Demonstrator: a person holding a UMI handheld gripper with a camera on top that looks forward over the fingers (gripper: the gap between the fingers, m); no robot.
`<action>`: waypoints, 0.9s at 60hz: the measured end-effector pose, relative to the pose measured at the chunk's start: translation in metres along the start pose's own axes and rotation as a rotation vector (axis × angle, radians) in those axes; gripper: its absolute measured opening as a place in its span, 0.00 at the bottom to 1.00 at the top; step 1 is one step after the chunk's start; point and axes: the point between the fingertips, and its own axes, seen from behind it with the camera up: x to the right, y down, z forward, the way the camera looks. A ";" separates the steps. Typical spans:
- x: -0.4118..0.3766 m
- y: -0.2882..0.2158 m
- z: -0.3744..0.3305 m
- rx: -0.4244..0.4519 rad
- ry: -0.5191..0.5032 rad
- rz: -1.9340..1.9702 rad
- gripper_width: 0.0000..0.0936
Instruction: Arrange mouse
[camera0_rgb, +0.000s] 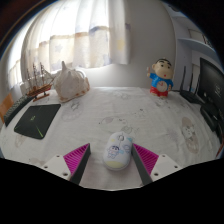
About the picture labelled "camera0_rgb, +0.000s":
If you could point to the black router with antennas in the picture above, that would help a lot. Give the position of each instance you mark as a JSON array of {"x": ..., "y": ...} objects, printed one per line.
[{"x": 190, "y": 96}]

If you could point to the white wall shelf unit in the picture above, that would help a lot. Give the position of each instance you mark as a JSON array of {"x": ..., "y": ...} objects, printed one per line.
[{"x": 196, "y": 46}]

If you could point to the small black device box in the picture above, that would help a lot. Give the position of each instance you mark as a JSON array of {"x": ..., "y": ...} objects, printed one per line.
[{"x": 209, "y": 116}]

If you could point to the orange wooden chair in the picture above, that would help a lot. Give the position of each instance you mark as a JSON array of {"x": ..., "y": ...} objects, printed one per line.
[{"x": 6, "y": 106}]

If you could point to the wooden model sailing ship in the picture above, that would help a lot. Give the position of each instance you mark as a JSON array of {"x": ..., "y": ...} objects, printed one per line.
[{"x": 38, "y": 90}]

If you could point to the white sheer curtain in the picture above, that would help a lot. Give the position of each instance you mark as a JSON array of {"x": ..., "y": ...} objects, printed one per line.
[{"x": 73, "y": 36}]

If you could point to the black computer keyboard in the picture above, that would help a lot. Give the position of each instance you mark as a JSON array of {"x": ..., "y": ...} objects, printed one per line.
[{"x": 16, "y": 110}]

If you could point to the white cartoon-print computer mouse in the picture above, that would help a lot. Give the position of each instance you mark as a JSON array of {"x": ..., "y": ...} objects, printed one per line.
[{"x": 116, "y": 151}]

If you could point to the cartoon boy figurine red blue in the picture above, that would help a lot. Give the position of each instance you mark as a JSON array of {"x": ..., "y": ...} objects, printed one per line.
[{"x": 161, "y": 78}]

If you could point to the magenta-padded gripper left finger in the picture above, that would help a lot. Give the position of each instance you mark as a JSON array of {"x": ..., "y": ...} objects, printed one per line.
[{"x": 63, "y": 164}]

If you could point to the black computer monitor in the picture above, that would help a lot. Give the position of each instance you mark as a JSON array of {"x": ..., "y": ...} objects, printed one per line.
[{"x": 213, "y": 83}]

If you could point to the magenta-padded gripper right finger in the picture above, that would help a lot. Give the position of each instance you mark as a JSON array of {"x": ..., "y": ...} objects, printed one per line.
[{"x": 156, "y": 164}]

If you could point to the white printed tablecloth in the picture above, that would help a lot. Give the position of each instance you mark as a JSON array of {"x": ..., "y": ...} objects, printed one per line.
[{"x": 156, "y": 120}]

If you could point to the black mouse pad green lines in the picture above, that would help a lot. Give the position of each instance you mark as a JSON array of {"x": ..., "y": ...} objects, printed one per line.
[{"x": 36, "y": 120}]

